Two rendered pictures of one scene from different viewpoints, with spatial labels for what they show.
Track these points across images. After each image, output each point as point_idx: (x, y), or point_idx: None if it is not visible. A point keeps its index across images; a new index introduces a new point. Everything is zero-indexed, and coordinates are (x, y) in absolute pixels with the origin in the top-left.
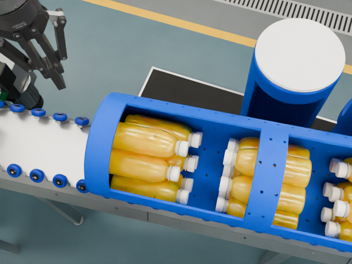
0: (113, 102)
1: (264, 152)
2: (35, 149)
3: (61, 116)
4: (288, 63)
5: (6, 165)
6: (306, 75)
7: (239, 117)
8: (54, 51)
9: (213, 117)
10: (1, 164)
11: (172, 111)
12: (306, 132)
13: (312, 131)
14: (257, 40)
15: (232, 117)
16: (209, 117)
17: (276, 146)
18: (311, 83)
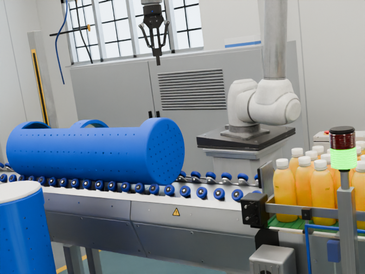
0: (146, 125)
1: (87, 120)
2: (229, 192)
3: (199, 187)
4: (19, 187)
5: (253, 187)
6: (16, 184)
7: (85, 134)
8: (151, 46)
9: (98, 129)
10: (257, 188)
11: (117, 127)
12: (60, 131)
13: (56, 135)
14: (22, 195)
15: (88, 133)
16: (100, 128)
17: (80, 122)
18: (19, 182)
